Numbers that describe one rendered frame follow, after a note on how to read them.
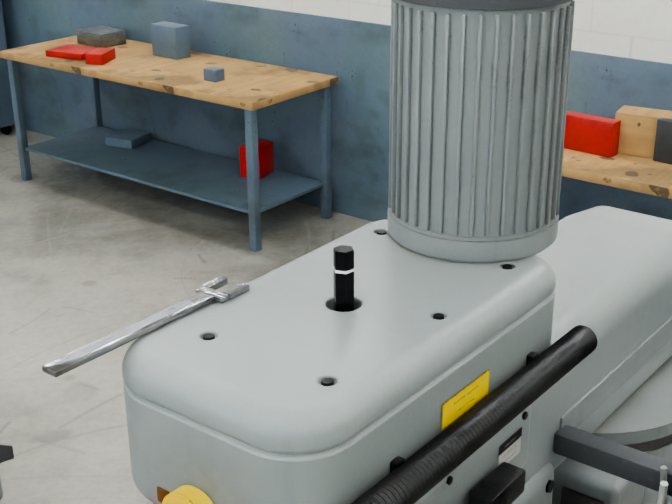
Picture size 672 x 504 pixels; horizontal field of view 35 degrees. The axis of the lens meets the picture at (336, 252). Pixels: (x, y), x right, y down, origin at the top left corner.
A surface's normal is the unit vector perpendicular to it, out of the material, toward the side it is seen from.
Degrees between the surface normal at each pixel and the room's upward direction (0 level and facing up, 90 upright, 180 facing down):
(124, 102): 90
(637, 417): 0
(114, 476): 0
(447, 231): 90
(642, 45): 90
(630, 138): 90
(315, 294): 0
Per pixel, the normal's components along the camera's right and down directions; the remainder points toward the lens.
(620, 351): 0.79, 0.23
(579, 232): 0.00, -0.92
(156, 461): -0.62, 0.31
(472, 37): -0.22, 0.38
